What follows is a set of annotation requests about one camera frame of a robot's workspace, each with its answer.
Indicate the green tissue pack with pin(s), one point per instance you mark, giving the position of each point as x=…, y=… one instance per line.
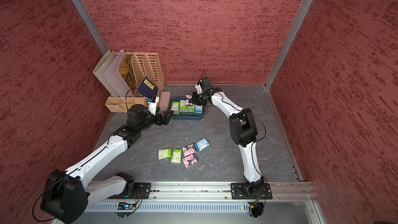
x=164, y=153
x=191, y=109
x=183, y=107
x=176, y=156
x=175, y=107

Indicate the dark blue booklet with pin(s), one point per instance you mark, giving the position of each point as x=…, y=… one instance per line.
x=147, y=88

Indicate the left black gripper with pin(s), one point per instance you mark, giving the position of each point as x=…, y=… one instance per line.
x=166, y=120

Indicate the pink tissue pack bottom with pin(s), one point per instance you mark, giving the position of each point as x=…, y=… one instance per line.
x=190, y=160

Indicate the pink pencil case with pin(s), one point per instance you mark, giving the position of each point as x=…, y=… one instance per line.
x=165, y=99

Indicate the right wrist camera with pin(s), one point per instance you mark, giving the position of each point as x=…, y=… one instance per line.
x=204, y=86

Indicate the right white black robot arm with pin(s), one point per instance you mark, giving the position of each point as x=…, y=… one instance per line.
x=243, y=131

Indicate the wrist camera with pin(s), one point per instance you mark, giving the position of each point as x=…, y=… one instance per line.
x=204, y=86
x=140, y=118

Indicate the gold patterned book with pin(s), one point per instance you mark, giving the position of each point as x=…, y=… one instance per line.
x=126, y=71

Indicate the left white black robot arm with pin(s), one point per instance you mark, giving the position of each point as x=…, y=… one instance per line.
x=69, y=193

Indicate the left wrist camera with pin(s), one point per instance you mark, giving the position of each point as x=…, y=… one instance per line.
x=140, y=118

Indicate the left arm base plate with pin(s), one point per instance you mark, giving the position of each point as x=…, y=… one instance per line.
x=134, y=191

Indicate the aluminium front rail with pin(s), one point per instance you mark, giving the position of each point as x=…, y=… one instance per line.
x=217, y=191

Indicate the blue tissue pack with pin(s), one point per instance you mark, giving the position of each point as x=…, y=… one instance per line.
x=199, y=109
x=201, y=145

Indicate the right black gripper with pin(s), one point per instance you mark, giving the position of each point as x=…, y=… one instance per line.
x=196, y=100

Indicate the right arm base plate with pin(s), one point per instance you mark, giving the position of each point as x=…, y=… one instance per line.
x=246, y=191

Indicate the lilac folder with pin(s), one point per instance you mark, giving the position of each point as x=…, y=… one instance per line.
x=115, y=84

